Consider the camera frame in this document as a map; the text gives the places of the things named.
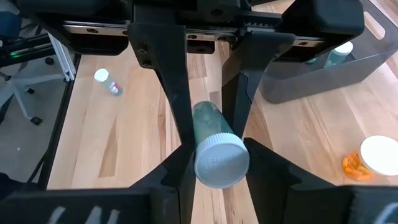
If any black aluminium table frame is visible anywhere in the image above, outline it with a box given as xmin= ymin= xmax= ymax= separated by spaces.
xmin=0 ymin=32 xmax=82 ymax=190

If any teal bottle large white cap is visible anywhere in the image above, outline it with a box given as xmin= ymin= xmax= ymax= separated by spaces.
xmin=191 ymin=101 xmax=251 ymax=190

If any silver aluminium extrusion bar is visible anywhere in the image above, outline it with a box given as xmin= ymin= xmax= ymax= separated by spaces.
xmin=48 ymin=32 xmax=77 ymax=82

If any small teal pill bottle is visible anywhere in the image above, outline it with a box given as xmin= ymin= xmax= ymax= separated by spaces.
xmin=306 ymin=40 xmax=354 ymax=68

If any blue office chair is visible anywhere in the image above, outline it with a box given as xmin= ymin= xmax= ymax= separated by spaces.
xmin=0 ymin=0 xmax=68 ymax=126

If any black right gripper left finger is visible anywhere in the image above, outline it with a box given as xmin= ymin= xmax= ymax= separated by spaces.
xmin=130 ymin=143 xmax=197 ymax=224

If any small white bottle cap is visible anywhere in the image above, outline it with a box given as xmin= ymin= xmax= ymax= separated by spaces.
xmin=93 ymin=68 xmax=124 ymax=96

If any smoky grey plastic bin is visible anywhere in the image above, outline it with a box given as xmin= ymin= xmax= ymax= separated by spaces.
xmin=259 ymin=0 xmax=398 ymax=105

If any orange translucent pill bottle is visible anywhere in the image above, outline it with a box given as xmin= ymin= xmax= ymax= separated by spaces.
xmin=341 ymin=135 xmax=398 ymax=182

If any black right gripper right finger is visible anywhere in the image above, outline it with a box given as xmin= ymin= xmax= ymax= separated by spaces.
xmin=243 ymin=138 xmax=349 ymax=224

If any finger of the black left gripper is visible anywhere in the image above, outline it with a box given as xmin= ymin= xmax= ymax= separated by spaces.
xmin=127 ymin=23 xmax=196 ymax=147
xmin=221 ymin=30 xmax=297 ymax=138

